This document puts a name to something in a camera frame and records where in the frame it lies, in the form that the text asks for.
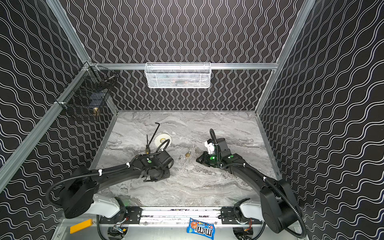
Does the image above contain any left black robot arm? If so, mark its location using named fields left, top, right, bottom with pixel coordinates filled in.
left=46, top=139, right=174, bottom=220

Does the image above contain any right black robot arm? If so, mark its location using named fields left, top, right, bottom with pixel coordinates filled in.
left=196, top=129, right=307, bottom=239

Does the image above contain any black hex key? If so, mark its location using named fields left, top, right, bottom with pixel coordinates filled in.
left=148, top=122, right=160, bottom=146

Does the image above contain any black yellow screwdriver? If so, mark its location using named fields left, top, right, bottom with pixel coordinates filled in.
left=146, top=135, right=151, bottom=155

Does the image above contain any white tape roll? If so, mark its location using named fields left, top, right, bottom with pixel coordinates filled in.
left=155, top=134, right=172, bottom=147

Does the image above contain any M&M's candy bag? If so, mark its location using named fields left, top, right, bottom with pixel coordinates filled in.
left=186, top=218, right=216, bottom=240

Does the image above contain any brass item in black basket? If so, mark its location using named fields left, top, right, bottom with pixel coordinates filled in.
left=93, top=107, right=100, bottom=118

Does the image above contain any white mesh basket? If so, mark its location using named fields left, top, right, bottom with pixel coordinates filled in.
left=145, top=62, right=212, bottom=89

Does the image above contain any yellow block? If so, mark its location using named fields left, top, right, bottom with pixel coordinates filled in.
left=70, top=219, right=94, bottom=234

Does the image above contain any black wire basket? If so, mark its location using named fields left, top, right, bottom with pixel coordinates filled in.
left=59, top=65, right=118, bottom=122

